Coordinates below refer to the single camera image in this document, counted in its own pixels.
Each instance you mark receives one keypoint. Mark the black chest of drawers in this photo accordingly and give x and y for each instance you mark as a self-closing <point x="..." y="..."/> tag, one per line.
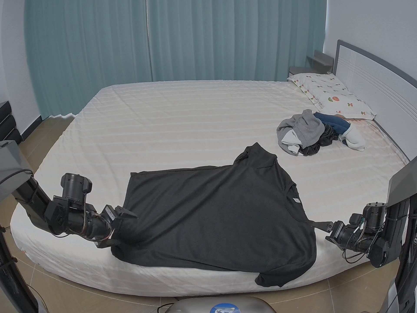
<point x="8" y="122"/>

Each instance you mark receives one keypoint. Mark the black T-shirt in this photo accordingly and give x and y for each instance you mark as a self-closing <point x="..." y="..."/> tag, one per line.
<point x="211" y="214"/>

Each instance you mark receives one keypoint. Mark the blue-green curtain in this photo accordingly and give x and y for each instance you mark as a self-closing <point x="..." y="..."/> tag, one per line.
<point x="234" y="28"/>
<point x="88" y="44"/>

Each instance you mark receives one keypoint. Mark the pile of clothes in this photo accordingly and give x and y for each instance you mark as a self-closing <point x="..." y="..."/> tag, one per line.
<point x="306" y="130"/>

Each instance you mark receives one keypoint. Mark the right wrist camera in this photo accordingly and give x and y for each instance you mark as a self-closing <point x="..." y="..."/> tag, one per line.
<point x="355" y="219"/>

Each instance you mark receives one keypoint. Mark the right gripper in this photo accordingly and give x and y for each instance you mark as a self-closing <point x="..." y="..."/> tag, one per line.
<point x="340" y="235"/>

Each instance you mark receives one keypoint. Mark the bed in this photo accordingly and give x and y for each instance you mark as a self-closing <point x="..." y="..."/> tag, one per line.
<point x="179" y="126"/>

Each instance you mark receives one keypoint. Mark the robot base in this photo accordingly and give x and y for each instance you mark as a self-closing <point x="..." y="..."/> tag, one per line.
<point x="202" y="306"/>

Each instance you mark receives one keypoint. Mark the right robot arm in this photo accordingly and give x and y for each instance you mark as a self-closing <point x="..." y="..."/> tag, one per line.
<point x="395" y="214"/>

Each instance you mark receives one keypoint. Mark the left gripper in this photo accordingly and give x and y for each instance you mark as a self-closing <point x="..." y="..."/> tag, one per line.
<point x="112" y="215"/>

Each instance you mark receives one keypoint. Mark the white printed pillow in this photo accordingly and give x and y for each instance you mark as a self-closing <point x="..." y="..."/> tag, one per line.
<point x="332" y="95"/>

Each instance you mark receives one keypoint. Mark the grey bedside table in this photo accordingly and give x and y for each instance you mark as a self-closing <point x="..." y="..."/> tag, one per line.
<point x="316" y="65"/>

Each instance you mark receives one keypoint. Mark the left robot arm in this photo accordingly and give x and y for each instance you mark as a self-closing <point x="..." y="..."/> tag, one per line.
<point x="35" y="200"/>

